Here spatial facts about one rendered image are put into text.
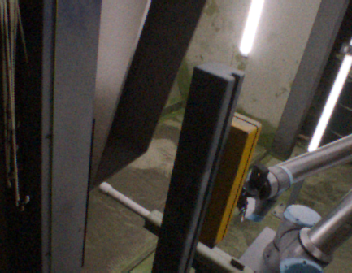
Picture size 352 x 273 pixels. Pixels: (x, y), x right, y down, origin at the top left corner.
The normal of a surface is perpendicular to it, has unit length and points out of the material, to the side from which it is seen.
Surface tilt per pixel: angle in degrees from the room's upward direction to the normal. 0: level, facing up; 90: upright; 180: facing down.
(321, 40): 90
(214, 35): 90
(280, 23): 90
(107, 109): 91
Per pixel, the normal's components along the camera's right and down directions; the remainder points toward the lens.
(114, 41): -0.49, 0.36
